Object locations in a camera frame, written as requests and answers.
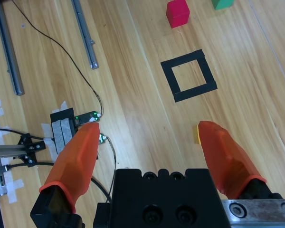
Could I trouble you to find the grey aluminium rail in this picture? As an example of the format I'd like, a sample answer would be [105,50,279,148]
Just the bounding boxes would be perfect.
[0,0,25,96]
[70,0,100,70]

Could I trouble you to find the black hub box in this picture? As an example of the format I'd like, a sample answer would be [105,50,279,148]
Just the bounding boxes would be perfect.
[49,108,78,155]

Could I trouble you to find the thin brown wire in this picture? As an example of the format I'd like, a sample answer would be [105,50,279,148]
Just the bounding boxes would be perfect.
[11,0,103,118]

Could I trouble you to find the black corner bracket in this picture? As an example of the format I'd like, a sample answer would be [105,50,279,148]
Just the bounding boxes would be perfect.
[17,133,47,168]

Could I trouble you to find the black tape square outline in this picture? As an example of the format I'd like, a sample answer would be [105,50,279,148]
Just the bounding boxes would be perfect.
[160,49,219,103]

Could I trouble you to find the red cube block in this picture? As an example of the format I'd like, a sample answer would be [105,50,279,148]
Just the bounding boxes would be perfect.
[166,0,190,29]

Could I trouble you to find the white masking tape cross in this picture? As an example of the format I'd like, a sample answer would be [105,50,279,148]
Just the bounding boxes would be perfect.
[0,178,25,204]

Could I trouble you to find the thin twisted wire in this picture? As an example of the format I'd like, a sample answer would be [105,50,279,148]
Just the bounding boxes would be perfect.
[105,135,117,204]

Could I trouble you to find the grey masking tape strip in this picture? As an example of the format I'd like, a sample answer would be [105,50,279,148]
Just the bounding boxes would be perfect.
[51,119,63,154]
[60,118,74,146]

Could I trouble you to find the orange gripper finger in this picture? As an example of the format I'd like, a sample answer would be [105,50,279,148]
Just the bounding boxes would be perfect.
[30,122,100,228]
[197,120,283,200]

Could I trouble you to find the silver aluminium profile bar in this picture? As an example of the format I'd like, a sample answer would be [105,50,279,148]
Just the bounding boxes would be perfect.
[0,144,46,159]

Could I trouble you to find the black dongle with green LEDs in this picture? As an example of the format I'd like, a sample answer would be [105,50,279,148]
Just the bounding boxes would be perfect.
[74,110,100,126]

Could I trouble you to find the black cable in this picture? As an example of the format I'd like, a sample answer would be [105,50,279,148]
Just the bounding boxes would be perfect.
[5,161,55,171]
[0,128,55,140]
[90,177,112,204]

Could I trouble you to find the green cube block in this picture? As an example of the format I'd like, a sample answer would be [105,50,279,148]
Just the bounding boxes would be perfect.
[210,0,235,10]

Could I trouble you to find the yellow cube block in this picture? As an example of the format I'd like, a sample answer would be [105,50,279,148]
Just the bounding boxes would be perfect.
[194,125,202,145]

